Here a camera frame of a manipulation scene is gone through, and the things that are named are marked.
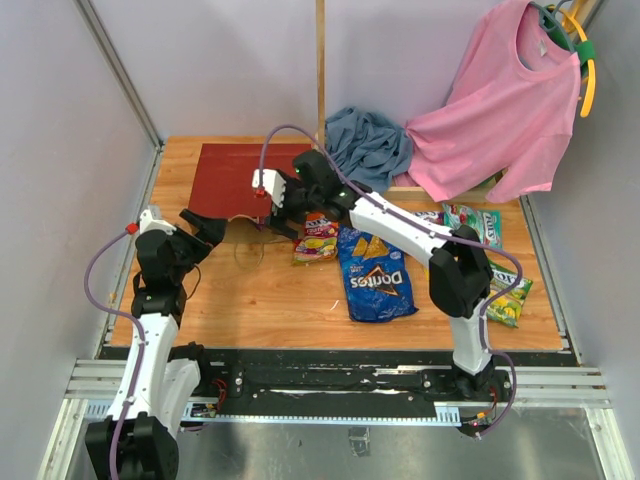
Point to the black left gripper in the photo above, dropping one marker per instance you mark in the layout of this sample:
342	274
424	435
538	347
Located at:
211	230

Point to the green clothes hanger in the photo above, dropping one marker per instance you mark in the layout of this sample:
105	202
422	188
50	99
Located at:
560	17

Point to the grey clothes hanger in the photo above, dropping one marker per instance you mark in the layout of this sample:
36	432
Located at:
553	28

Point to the green yellow Fox's candy bag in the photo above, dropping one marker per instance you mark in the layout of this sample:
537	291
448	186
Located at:
507	309

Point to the green candy snack bag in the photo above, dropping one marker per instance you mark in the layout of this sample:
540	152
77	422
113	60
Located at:
486	223

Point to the aluminium corner post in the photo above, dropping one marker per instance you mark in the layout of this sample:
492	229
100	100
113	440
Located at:
97	29

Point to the purple snack bag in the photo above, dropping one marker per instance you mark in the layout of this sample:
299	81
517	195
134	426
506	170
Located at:
432	217

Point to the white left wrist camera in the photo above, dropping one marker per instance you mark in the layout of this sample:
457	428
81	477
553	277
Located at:
151	219

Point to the pink t-shirt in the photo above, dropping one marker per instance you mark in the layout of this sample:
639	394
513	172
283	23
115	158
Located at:
511	110

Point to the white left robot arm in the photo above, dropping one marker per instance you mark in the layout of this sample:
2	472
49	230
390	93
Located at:
137	439

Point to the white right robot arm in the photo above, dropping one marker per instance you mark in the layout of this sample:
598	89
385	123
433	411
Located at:
458	267

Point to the blue crumpled shirt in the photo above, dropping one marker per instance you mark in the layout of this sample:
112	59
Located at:
368	147

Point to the orange Fox's candy bag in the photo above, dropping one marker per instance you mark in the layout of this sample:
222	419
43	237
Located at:
319	242

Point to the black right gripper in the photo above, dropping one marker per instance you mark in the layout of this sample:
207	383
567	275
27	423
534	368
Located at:
277	220

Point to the yellow clothes hanger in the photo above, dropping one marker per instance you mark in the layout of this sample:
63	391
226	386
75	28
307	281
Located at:
586	52

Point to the blue Doritos chip bag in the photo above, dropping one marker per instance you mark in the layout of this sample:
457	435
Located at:
377	284

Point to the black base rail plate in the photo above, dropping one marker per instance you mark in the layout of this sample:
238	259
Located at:
351	384

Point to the wooden rack frame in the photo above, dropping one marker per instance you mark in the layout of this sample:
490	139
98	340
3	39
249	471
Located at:
398	58

